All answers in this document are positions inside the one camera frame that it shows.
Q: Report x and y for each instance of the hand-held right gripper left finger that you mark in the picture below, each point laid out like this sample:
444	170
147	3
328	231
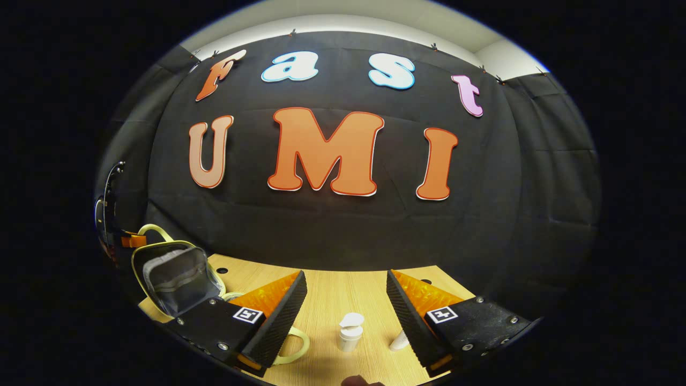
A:
278	321

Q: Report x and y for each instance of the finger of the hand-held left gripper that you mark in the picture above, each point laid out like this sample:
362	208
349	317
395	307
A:
133	239

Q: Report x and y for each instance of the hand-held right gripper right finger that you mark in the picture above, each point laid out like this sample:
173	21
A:
410	321

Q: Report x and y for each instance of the white squeeze tube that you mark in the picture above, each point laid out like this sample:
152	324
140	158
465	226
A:
399	343

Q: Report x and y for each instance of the pale yellow suitcase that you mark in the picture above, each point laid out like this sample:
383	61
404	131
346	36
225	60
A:
177	279

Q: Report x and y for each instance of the white pump bottle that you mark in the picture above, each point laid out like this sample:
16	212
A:
350	335

